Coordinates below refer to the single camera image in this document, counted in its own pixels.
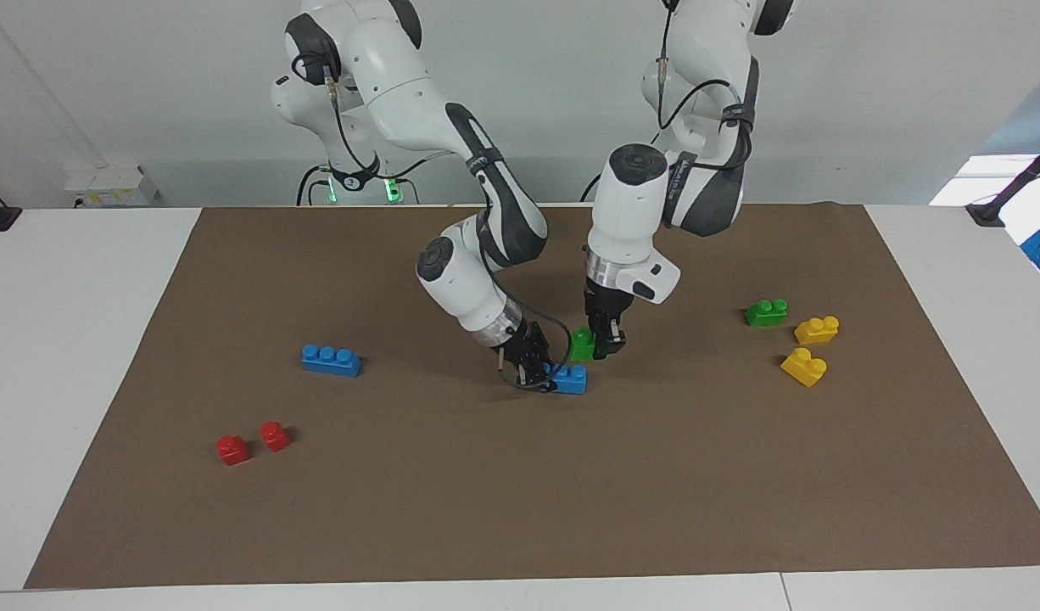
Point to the green two-stud toy block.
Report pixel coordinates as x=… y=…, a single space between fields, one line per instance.
x=766 y=313
x=584 y=346

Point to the black camera stand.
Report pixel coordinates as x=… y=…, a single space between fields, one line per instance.
x=1008 y=195

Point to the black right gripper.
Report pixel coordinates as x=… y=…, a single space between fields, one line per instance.
x=524 y=346

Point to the white wall socket box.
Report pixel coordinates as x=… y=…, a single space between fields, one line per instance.
x=113 y=187

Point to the red one-stud toy block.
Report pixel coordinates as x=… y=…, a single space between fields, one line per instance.
x=232 y=451
x=275 y=437

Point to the yellow two-stud toy block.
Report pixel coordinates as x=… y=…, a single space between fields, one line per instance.
x=817 y=330
x=804 y=367

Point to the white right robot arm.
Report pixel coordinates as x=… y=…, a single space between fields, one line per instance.
x=401 y=93

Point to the blue three-stud toy block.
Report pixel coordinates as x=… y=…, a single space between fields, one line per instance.
x=332 y=361
x=571 y=379

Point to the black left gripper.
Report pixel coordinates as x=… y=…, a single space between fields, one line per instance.
x=609 y=310

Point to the brown table mat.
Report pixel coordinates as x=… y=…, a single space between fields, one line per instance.
x=520 y=492

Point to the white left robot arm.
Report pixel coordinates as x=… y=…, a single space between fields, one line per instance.
x=630 y=212

